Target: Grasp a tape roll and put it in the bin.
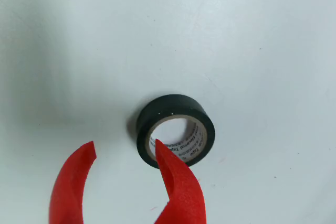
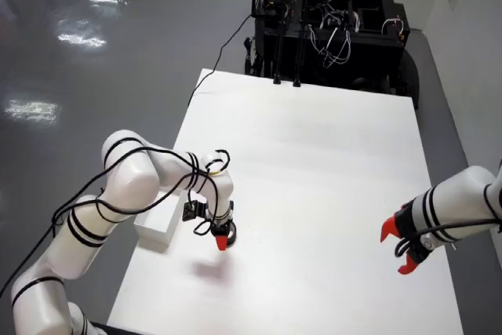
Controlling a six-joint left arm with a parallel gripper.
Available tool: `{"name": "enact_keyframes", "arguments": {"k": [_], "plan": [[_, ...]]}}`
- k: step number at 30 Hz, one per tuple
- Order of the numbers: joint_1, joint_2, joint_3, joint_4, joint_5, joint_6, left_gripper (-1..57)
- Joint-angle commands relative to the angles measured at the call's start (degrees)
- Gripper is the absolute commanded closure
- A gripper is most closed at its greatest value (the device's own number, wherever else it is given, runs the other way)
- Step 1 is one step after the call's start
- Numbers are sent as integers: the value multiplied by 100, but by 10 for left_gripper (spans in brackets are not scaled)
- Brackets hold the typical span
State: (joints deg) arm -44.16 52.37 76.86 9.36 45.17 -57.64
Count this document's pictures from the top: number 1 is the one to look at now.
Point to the black electrical tape roll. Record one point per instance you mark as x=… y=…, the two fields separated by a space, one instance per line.
x=170 y=104

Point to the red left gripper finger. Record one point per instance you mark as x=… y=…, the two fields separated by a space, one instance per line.
x=68 y=187

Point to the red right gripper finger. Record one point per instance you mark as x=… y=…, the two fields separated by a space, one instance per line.
x=183 y=197

